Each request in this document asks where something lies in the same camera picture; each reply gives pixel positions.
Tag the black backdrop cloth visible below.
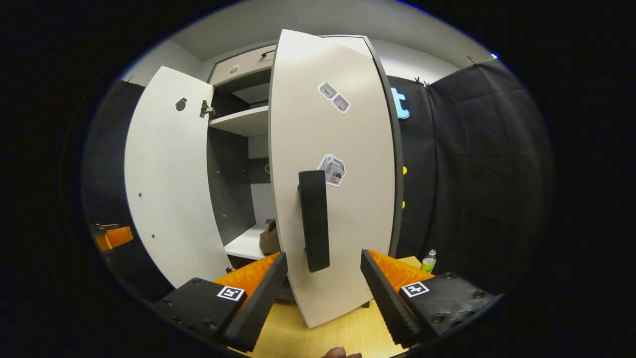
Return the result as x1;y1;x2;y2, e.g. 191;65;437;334
388;57;555;294

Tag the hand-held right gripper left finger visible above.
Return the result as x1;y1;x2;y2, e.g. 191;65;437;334
152;252;288;353

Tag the beige cabinet drawer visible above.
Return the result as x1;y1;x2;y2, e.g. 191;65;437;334
209;44;277;86

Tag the black right door handle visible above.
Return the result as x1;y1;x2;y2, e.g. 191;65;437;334
298;170;330;273

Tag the white shoe cabinet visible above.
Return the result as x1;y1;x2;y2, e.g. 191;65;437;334
124;29;403;329

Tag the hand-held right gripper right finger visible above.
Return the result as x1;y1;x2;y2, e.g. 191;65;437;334
360;249;499;349

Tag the brown fuzzy shoe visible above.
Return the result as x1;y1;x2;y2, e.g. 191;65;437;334
259;219;280;256

